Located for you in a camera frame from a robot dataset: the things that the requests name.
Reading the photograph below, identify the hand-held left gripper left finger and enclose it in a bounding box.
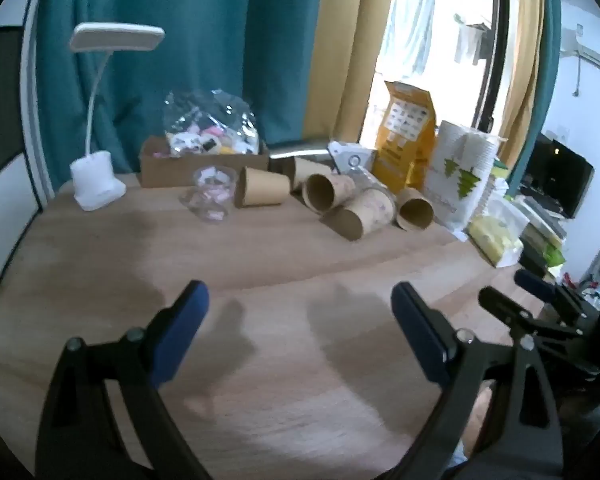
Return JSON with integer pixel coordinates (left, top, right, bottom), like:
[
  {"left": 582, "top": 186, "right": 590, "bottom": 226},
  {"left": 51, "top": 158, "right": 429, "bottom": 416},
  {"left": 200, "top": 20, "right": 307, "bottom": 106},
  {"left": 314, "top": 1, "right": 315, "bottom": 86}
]
[{"left": 35, "top": 280, "right": 212, "bottom": 480}]

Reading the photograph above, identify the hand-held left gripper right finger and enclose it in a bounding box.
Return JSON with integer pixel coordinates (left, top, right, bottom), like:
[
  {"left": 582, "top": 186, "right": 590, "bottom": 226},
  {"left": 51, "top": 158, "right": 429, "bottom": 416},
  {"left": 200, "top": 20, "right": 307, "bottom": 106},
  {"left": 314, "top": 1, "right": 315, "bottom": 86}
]
[{"left": 391, "top": 281, "right": 566, "bottom": 480}]

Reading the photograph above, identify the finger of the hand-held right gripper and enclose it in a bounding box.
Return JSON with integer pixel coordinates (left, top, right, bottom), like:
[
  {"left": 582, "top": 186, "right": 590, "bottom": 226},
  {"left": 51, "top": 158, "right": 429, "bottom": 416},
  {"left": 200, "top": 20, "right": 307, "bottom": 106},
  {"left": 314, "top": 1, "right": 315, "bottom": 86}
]
[
  {"left": 478, "top": 286, "right": 600, "bottom": 377},
  {"left": 514, "top": 268, "right": 600, "bottom": 322}
]

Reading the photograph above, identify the brown paper cup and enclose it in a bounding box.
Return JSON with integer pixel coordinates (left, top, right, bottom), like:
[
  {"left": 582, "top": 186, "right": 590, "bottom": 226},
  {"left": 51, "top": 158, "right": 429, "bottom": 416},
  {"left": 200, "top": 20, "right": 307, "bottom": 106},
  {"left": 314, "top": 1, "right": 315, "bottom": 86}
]
[
  {"left": 319, "top": 189, "right": 398, "bottom": 242},
  {"left": 301, "top": 173, "right": 357, "bottom": 214},
  {"left": 281, "top": 156, "right": 342, "bottom": 194},
  {"left": 394, "top": 187, "right": 435, "bottom": 233},
  {"left": 234, "top": 165, "right": 292, "bottom": 210}
]

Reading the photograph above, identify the stack of books and papers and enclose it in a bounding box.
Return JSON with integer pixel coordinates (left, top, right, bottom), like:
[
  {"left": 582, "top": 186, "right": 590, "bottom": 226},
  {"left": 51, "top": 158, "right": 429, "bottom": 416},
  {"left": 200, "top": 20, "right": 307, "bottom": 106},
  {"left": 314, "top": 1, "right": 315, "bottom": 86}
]
[{"left": 514, "top": 194, "right": 568, "bottom": 277}]

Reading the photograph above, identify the plastic bag of yellow sponges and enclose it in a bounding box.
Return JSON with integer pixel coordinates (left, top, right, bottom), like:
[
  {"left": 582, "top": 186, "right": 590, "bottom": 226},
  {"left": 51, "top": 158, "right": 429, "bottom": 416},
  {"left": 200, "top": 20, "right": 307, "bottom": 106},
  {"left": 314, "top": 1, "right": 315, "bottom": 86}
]
[{"left": 467, "top": 194, "right": 531, "bottom": 269}]

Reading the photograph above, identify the black monitor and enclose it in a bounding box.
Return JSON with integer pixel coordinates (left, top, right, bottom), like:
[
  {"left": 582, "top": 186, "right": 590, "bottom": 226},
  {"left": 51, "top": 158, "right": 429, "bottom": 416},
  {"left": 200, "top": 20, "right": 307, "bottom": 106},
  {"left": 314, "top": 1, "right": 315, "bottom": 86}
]
[{"left": 522, "top": 132, "right": 596, "bottom": 220}]

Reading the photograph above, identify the white bag with green trees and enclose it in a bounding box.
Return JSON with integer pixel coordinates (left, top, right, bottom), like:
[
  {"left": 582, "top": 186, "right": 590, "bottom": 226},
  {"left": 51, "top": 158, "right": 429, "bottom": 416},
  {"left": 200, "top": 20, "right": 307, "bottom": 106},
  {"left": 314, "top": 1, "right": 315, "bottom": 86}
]
[{"left": 422, "top": 120, "right": 508, "bottom": 234}]

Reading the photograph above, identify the brown cardboard box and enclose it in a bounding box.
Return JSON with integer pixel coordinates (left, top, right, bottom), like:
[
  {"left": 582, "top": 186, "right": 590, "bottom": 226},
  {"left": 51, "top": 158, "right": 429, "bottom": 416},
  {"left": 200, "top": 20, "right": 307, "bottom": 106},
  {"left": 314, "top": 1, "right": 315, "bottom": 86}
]
[{"left": 139, "top": 135, "right": 271, "bottom": 189}]

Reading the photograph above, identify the white desk lamp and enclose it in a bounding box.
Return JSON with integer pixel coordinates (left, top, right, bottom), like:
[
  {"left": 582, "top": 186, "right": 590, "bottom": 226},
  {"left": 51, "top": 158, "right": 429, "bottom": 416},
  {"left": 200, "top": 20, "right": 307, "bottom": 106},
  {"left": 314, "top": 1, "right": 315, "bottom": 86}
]
[{"left": 69, "top": 23, "right": 166, "bottom": 212}]

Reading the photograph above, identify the orange paper bag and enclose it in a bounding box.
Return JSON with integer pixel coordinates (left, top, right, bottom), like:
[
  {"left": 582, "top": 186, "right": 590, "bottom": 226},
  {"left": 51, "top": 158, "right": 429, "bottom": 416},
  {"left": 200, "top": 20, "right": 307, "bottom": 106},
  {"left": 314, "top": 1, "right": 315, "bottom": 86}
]
[{"left": 371, "top": 80, "right": 438, "bottom": 192}]

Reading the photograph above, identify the teal curtain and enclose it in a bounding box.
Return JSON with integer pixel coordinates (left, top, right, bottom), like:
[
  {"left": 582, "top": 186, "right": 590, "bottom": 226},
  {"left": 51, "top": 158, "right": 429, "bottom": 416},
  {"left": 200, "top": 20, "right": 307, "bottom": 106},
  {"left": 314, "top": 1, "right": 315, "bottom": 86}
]
[
  {"left": 34, "top": 0, "right": 327, "bottom": 197},
  {"left": 509, "top": 0, "right": 564, "bottom": 196}
]

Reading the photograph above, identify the clear plastic bag of trinkets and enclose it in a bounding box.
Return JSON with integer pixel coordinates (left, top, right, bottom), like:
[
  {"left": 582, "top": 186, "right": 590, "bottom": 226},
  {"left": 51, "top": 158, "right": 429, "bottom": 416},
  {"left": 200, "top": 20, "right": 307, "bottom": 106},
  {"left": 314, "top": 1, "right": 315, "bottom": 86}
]
[{"left": 162, "top": 89, "right": 261, "bottom": 158}]

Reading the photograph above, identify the yellow curtain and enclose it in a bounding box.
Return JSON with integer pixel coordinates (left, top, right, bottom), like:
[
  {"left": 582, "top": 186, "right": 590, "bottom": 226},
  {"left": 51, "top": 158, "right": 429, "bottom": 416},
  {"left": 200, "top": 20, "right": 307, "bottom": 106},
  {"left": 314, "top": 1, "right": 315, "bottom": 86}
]
[
  {"left": 500, "top": 0, "right": 545, "bottom": 173},
  {"left": 304, "top": 0, "right": 400, "bottom": 147}
]

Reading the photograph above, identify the white air conditioner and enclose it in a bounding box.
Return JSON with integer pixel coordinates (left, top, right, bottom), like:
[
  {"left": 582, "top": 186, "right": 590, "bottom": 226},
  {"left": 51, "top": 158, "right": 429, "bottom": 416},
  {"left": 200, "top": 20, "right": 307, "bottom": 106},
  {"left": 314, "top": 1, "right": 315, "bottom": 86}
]
[{"left": 560, "top": 24, "right": 600, "bottom": 82}]

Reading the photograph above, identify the hanging white garment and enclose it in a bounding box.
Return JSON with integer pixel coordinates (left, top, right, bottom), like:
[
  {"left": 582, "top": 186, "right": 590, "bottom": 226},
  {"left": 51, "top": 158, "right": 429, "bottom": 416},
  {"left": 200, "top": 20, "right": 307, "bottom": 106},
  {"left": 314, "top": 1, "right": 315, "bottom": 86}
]
[{"left": 452, "top": 14, "right": 487, "bottom": 67}]

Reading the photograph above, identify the hanging pale blue cloth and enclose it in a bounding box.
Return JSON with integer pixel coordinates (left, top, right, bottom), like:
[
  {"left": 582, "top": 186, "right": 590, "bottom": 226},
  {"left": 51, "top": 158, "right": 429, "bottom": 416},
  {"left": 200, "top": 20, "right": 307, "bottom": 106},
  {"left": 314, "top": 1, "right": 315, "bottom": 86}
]
[{"left": 384, "top": 0, "right": 437, "bottom": 77}]

